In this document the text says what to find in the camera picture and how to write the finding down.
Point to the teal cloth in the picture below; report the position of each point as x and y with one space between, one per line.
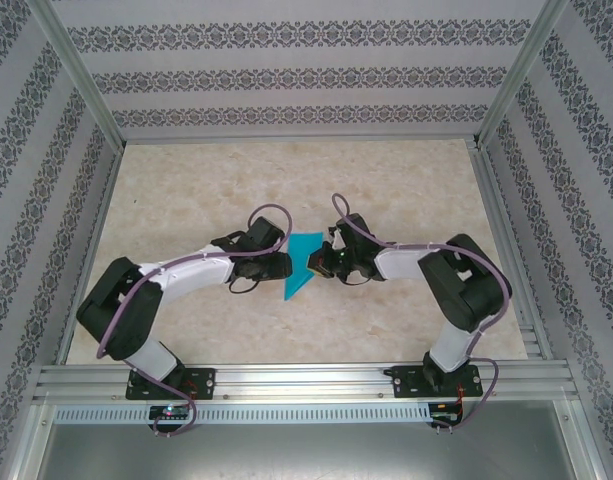
298 260

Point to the small circuit board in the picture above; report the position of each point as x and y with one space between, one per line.
443 410
168 411

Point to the wide aluminium mounting rail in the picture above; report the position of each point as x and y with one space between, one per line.
296 380

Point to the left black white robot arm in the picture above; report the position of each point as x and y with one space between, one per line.
196 272

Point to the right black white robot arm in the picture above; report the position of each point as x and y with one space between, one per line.
461 285

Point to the aluminium table edge rail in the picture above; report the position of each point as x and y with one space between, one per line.
296 139
498 210
100 210

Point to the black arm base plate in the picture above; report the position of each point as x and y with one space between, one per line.
403 382
203 382

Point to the aluminium frame post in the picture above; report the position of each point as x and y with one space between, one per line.
77 70
521 70

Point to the grey metal sheet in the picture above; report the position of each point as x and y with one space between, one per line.
306 455

